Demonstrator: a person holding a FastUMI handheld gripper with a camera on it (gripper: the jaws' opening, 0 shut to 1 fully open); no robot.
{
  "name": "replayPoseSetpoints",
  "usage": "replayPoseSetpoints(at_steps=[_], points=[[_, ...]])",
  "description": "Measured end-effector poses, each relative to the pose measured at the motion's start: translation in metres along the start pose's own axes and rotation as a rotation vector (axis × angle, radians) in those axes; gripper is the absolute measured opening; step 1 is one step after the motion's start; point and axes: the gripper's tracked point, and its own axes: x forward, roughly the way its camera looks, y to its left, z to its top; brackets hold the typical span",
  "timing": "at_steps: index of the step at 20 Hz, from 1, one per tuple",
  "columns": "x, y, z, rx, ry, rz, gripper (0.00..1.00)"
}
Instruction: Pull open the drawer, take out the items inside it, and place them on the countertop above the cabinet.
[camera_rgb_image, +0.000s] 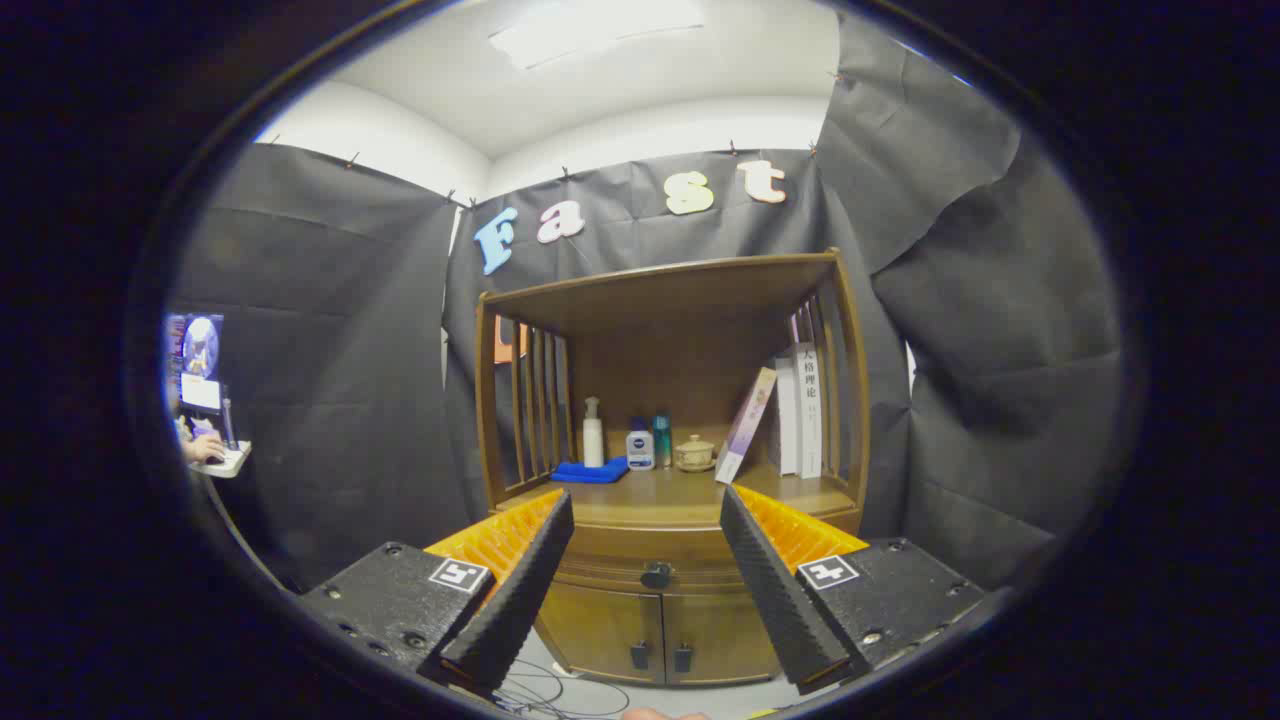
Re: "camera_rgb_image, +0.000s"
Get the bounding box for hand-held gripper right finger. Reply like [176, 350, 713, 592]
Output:
[719, 485, 988, 696]

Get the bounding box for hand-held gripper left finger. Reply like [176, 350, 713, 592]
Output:
[298, 488, 576, 696]

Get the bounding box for wooden drawer with black knob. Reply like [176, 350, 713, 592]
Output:
[548, 520, 863, 601]

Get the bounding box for wooden cabinet door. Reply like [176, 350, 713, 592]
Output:
[662, 590, 783, 687]
[538, 582, 667, 685]

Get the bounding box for wooden countertop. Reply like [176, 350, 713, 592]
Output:
[497, 462, 859, 531]

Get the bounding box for wooden cabinet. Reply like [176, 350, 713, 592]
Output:
[474, 250, 873, 687]

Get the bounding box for blue folded cloth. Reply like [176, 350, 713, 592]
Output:
[549, 457, 630, 485]

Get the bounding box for plain white book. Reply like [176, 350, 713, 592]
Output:
[770, 355, 801, 477]

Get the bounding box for purple and white book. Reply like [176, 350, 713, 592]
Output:
[714, 367, 779, 485]

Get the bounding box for white book with printed spine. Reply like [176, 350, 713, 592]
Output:
[795, 342, 824, 479]

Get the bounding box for black backdrop cloth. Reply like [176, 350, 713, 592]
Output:
[165, 10, 1126, 591]

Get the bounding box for computer monitor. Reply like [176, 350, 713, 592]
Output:
[165, 313, 225, 416]

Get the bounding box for black floor cables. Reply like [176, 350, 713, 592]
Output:
[495, 660, 631, 719]

